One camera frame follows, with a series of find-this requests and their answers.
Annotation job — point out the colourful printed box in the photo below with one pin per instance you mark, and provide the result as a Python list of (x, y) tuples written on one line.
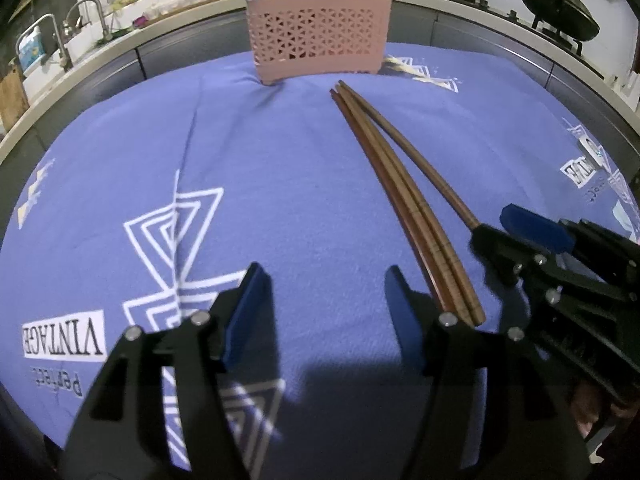
[(31, 49)]

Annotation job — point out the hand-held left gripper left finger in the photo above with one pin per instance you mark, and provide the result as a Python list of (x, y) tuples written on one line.
[(247, 310)]

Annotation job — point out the pink perforated utensil basket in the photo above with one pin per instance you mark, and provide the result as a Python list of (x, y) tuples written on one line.
[(320, 35)]

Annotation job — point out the blue printed tablecloth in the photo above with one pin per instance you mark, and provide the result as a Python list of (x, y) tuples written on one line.
[(300, 170)]

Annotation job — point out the black wok with lid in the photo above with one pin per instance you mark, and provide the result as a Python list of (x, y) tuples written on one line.
[(560, 10)]

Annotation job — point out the small white device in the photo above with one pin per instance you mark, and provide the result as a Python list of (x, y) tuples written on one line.
[(592, 146)]

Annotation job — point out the steel faucet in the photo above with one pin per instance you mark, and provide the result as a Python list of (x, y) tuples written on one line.
[(100, 15), (55, 35)]

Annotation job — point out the dark brown wooden chopstick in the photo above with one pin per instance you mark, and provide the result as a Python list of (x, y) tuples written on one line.
[(425, 165)]

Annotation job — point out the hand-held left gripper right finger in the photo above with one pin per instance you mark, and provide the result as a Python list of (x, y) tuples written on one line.
[(407, 325)]

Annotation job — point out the wooden cutting board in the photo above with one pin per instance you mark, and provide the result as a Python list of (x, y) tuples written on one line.
[(11, 97)]

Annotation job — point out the person's right hand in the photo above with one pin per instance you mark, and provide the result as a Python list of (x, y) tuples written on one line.
[(587, 410)]

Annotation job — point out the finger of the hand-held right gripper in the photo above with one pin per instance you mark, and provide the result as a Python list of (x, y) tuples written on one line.
[(537, 232), (500, 252)]

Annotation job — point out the black gas stove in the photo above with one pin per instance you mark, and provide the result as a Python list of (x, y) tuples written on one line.
[(510, 12)]

